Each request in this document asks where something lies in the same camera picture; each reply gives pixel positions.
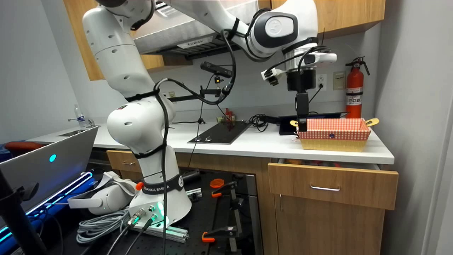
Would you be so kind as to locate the red checkered basket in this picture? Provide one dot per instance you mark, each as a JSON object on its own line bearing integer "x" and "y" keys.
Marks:
{"x": 336, "y": 128}

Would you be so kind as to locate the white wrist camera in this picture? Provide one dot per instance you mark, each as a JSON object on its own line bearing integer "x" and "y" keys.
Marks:
{"x": 320, "y": 56}

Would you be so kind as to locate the orange black lower clamp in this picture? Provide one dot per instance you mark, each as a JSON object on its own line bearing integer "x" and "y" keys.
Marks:
{"x": 210, "y": 236}

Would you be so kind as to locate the orange black clamp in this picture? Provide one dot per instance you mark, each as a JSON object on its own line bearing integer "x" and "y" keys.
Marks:
{"x": 218, "y": 185}
{"x": 210, "y": 236}

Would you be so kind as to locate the red fire extinguisher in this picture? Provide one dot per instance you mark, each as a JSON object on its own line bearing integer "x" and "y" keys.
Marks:
{"x": 354, "y": 87}

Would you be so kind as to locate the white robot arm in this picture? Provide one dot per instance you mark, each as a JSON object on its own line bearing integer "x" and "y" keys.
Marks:
{"x": 142, "y": 123}

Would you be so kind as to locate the grey laptop lid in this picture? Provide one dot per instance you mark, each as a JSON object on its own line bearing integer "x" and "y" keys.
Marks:
{"x": 52, "y": 165}

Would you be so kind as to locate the white VR headset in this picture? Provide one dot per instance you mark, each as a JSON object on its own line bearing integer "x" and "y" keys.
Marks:
{"x": 110, "y": 194}

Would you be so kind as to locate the steel range hood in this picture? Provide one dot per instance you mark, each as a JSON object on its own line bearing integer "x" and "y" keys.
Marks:
{"x": 170, "y": 31}

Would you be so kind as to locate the white power strip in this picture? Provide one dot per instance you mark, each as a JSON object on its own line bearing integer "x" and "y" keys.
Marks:
{"x": 150, "y": 219}

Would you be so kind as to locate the wooden upper cabinet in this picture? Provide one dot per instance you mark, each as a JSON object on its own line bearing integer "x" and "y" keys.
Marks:
{"x": 337, "y": 17}

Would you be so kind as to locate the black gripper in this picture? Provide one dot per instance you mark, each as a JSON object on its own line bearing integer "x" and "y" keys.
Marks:
{"x": 300, "y": 80}

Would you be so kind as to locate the wooden lower cabinet door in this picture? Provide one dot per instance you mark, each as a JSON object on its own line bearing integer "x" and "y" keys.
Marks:
{"x": 309, "y": 226}

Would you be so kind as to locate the silver drawer handle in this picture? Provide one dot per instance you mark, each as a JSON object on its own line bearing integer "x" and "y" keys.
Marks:
{"x": 324, "y": 188}

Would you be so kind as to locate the black induction cooktop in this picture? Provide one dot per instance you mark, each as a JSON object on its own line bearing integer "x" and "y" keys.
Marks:
{"x": 222, "y": 131}

